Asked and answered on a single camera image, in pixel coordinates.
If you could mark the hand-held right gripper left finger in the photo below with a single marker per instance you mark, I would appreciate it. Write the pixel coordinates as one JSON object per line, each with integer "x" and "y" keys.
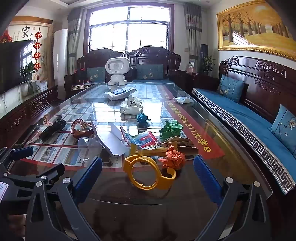
{"x": 87, "y": 176}

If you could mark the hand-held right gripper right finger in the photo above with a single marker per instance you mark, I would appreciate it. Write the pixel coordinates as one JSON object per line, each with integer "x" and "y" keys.
{"x": 205, "y": 178}

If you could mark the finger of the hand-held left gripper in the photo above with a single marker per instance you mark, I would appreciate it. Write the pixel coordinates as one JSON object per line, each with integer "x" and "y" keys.
{"x": 22, "y": 153}
{"x": 53, "y": 171}

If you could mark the yellow candy wrapper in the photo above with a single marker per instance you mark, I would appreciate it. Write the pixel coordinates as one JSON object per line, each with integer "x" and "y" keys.
{"x": 143, "y": 151}

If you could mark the printed poster under glass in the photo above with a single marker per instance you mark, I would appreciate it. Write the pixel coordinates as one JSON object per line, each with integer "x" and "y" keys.
{"x": 57, "y": 150}

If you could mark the clear plastic cup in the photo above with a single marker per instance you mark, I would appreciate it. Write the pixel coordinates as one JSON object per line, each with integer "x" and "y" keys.
{"x": 89, "y": 148}

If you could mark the brown paper bag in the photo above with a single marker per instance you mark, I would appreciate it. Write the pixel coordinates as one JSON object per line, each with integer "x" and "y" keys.
{"x": 185, "y": 148}

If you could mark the orange crumpled paper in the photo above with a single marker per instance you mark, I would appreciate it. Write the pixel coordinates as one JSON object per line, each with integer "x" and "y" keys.
{"x": 174, "y": 158}

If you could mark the black crumpled plastic bag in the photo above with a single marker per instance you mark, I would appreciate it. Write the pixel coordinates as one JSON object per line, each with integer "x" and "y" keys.
{"x": 52, "y": 128}

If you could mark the white folded paper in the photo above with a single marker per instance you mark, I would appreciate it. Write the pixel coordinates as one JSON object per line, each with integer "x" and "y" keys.
{"x": 111, "y": 141}

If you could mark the dark wooden television cabinet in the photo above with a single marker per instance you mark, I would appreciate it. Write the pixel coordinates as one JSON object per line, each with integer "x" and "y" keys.
{"x": 23, "y": 109}

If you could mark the brown woven basket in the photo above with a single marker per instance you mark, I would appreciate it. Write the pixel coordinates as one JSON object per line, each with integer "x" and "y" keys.
{"x": 81, "y": 132}

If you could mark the green crumpled paper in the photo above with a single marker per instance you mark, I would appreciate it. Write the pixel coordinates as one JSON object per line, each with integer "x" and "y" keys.
{"x": 171, "y": 129}

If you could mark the red blue snack packet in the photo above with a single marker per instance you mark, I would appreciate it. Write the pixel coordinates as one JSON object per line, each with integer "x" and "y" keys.
{"x": 144, "y": 139}

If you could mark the tissue box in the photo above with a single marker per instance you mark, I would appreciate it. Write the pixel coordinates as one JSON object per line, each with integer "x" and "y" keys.
{"x": 40, "y": 85}

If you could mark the blue patterned-trim seat cushion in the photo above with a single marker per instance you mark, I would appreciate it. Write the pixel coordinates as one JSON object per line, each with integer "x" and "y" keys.
{"x": 242, "y": 115}

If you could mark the teal crumpled paper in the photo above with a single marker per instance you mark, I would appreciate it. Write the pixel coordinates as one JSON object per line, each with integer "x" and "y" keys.
{"x": 141, "y": 118}

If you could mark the white printed plastic bag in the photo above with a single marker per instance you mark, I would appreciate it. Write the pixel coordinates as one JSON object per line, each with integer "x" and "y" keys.
{"x": 130, "y": 106}

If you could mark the white tissue packet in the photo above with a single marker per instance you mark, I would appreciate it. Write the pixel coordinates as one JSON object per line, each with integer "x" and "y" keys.
{"x": 182, "y": 100}

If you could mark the green plant in vase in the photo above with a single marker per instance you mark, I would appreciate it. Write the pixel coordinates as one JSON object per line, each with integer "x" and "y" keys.
{"x": 29, "y": 69}

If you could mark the wet wipes packet blue lid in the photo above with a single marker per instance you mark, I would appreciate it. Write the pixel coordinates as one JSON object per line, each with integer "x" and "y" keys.
{"x": 111, "y": 95}

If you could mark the black television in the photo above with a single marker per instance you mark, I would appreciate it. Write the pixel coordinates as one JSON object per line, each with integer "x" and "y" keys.
{"x": 11, "y": 67}

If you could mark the blue floral cushion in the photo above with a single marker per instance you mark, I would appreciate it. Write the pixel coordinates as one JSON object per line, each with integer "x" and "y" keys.
{"x": 284, "y": 127}
{"x": 230, "y": 88}

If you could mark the dark wooden side table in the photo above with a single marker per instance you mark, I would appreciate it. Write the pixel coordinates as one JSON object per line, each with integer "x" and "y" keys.
{"x": 198, "y": 81}

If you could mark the red knot hanging decoration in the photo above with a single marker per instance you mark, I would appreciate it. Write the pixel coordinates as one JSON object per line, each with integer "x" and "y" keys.
{"x": 37, "y": 55}

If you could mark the teal floral cushion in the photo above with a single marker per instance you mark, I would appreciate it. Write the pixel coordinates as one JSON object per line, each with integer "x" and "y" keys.
{"x": 149, "y": 71}
{"x": 95, "y": 74}

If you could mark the white standing air conditioner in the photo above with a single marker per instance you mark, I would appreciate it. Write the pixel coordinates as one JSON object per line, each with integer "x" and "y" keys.
{"x": 60, "y": 58}

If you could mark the green white standing pouch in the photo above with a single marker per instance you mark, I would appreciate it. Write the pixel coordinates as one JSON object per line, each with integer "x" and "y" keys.
{"x": 191, "y": 66}

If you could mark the white robot toy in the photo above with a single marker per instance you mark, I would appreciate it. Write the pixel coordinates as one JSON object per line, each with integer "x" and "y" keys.
{"x": 116, "y": 66}

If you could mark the potted green plant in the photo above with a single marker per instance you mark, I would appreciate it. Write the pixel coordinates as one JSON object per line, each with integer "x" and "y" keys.
{"x": 208, "y": 63}

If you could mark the carved wooden sofa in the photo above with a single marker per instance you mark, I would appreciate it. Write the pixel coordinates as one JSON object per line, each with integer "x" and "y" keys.
{"x": 259, "y": 76}

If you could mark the carved wooden armchair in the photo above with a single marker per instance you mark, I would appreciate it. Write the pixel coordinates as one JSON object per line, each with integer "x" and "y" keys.
{"x": 150, "y": 55}
{"x": 97, "y": 58}

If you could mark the grey patterned curtain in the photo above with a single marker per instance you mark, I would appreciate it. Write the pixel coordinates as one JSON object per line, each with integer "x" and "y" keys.
{"x": 192, "y": 30}
{"x": 74, "y": 41}

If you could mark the black tower appliance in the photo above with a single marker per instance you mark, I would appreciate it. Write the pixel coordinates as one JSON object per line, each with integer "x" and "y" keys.
{"x": 203, "y": 52}

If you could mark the large window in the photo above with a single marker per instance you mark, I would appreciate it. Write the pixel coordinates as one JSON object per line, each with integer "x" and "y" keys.
{"x": 129, "y": 30}

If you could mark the gold framed tree painting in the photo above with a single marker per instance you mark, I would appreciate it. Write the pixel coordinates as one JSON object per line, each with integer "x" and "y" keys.
{"x": 254, "y": 25}

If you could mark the calligraphy wall scroll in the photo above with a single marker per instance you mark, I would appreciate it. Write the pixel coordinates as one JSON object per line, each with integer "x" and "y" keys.
{"x": 25, "y": 32}

